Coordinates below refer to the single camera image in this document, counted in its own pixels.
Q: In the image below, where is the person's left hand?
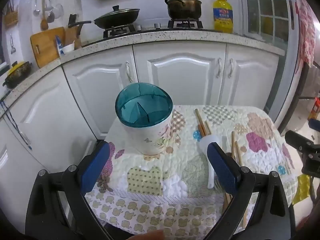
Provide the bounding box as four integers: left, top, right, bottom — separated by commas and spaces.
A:
130, 230, 166, 240

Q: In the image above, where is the white framed glass door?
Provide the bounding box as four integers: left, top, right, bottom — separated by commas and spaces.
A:
240, 0, 296, 43

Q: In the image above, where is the yellow cooking oil bottle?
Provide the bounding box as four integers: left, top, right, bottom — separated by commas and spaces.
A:
213, 0, 233, 34

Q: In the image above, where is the yellow cloth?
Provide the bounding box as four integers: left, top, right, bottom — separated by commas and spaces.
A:
292, 174, 311, 205

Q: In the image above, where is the blue and white packet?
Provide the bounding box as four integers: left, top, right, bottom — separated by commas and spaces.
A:
55, 35, 65, 55

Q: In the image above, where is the hanging wooden spoon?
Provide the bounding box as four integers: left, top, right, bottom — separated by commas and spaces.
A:
40, 0, 49, 31

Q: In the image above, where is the black wok with lid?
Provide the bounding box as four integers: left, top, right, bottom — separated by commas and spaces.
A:
68, 5, 140, 30

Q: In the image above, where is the bamboo wall basket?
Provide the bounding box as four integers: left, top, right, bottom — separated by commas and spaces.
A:
4, 2, 19, 28

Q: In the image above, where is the wooden cutting board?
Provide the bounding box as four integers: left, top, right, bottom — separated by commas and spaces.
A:
30, 27, 66, 68

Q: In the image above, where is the quilted patchwork tablecloth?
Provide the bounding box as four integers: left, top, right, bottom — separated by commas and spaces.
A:
85, 104, 299, 236

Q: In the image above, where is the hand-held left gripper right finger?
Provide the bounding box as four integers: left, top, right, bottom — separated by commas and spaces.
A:
205, 142, 297, 240

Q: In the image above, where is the small white bowl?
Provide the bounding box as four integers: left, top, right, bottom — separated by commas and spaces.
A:
61, 42, 75, 54

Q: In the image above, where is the black casserole with yellow lid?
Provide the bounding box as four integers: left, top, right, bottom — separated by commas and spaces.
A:
3, 60, 33, 89

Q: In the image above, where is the red patterned cloth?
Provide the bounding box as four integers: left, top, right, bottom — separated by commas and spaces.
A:
295, 0, 317, 67

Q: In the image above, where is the white plastic spoon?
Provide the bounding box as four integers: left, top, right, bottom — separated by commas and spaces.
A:
199, 134, 227, 189

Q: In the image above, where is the hanging metal skimmer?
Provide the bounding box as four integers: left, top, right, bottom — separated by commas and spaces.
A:
47, 0, 55, 23

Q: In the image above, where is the hanging mesh strainer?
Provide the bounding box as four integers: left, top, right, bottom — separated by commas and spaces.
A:
52, 0, 64, 19

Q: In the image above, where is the dark stock pot with lid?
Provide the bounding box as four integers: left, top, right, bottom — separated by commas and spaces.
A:
164, 0, 202, 20

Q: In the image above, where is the blue cord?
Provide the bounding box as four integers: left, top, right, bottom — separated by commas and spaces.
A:
0, 100, 33, 151

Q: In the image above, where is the black gas stove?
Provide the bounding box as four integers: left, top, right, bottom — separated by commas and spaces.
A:
102, 19, 204, 40

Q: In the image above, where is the floral utensil holder teal insert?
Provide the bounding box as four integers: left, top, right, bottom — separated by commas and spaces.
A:
115, 82, 173, 155

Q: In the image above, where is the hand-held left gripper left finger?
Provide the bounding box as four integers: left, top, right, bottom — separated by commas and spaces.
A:
25, 141, 113, 240

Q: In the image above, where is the wooden knife block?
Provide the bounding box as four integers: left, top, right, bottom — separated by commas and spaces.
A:
65, 14, 83, 50

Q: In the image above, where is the speckled kitchen countertop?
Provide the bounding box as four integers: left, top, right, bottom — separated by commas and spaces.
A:
0, 29, 285, 120

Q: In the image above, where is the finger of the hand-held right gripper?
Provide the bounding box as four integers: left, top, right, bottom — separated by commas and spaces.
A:
285, 130, 315, 152

